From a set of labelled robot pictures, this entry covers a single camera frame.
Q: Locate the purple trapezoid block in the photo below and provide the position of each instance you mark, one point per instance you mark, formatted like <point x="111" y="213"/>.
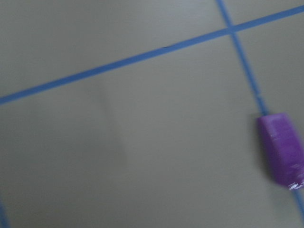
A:
<point x="284" y="149"/>

